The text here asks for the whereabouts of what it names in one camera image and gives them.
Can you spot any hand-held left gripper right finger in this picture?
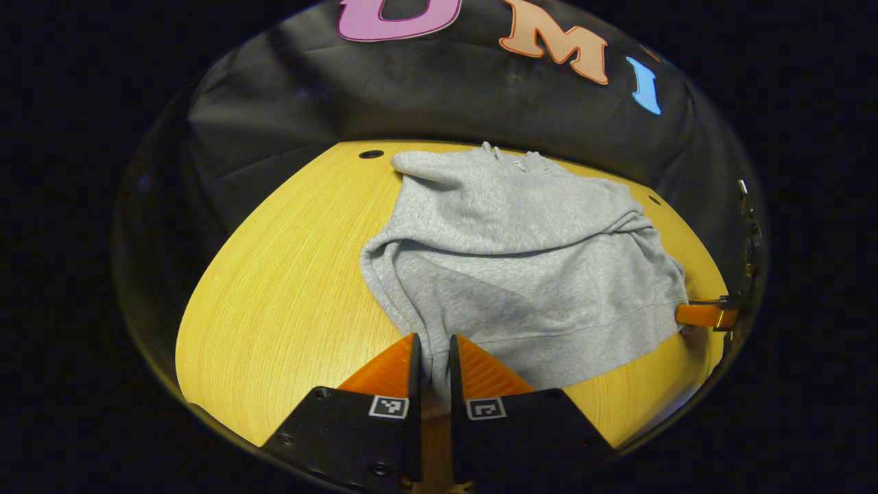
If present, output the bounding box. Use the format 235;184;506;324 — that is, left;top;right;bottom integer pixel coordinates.
449;334;615;484

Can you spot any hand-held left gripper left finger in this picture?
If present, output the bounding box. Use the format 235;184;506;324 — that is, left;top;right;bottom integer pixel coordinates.
261;333;424;493

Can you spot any grey zip-neck sweatshirt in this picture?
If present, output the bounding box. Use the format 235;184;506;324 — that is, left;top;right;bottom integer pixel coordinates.
360;142;689;405

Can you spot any black backdrop cloth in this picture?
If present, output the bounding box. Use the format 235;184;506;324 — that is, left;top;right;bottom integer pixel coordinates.
117;0;766;385

